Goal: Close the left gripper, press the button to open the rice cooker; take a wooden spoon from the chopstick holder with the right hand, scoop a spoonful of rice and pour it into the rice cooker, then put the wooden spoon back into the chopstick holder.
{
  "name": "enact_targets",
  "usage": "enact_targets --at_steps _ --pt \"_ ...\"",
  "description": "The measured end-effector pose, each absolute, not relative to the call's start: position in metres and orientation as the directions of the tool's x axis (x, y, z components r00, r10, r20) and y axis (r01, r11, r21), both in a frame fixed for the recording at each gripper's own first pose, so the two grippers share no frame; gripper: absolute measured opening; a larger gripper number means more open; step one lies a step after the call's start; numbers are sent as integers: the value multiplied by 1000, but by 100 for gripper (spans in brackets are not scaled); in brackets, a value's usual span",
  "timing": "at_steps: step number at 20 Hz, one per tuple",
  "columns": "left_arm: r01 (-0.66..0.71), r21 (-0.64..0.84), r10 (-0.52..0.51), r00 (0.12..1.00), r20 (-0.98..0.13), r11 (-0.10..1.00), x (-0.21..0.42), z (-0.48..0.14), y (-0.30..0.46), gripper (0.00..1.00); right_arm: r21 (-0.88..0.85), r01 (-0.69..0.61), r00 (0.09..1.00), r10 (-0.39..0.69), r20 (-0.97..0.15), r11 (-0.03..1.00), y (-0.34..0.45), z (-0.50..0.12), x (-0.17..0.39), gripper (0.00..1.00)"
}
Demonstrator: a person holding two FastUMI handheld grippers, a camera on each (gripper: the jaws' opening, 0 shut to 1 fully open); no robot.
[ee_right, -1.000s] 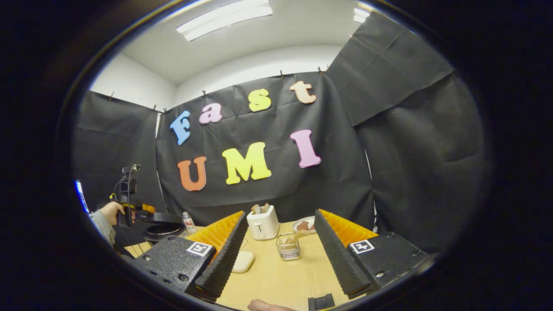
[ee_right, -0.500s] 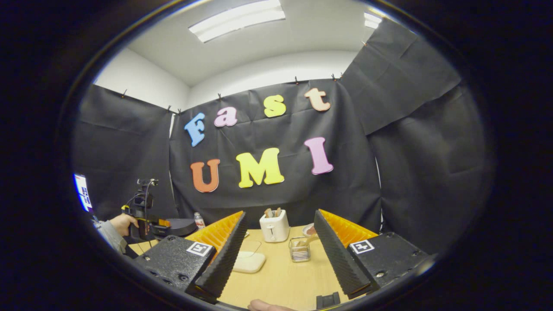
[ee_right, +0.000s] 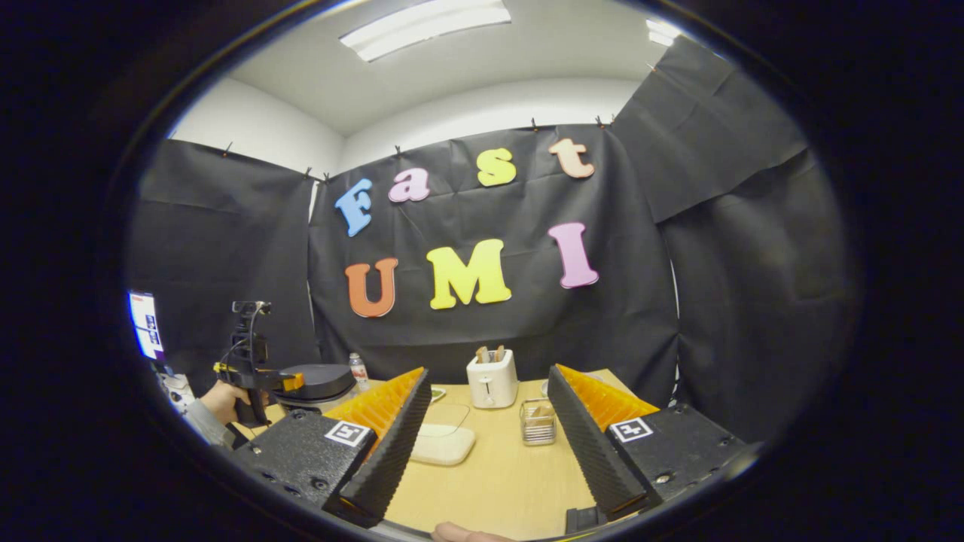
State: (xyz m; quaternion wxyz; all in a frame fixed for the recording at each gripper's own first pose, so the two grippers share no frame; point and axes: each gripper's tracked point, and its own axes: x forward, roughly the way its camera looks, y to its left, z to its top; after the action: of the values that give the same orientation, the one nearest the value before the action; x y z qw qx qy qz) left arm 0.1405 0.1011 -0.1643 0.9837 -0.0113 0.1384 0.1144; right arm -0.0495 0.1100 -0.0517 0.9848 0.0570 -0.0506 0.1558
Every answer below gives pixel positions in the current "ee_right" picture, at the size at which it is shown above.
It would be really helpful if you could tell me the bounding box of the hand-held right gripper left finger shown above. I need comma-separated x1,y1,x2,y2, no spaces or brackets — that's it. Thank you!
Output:
230,367,433,528

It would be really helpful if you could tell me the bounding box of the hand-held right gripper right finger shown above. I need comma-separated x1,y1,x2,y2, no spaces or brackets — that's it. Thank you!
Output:
548,364,761,522

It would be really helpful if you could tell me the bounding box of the black silver rice cooker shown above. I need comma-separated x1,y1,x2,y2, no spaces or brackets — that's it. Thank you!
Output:
275,364,357,413

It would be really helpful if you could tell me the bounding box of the wire mesh chopstick holder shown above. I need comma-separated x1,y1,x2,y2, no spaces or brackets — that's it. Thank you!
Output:
520,398,558,446

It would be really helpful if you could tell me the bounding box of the computer monitor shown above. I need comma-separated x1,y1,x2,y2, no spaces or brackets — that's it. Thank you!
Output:
128,290,165,362

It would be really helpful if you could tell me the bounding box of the white toaster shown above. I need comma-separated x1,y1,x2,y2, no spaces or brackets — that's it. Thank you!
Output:
466,352,520,410

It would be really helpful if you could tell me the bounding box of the black backdrop cloth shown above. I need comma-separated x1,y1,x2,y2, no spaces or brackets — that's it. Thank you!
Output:
128,34,856,445

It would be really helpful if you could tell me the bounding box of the large ceiling light panel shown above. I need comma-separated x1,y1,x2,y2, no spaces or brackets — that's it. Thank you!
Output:
339,0,513,62

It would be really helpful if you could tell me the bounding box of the small ceiling light panel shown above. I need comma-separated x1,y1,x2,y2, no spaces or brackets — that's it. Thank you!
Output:
645,19,684,47

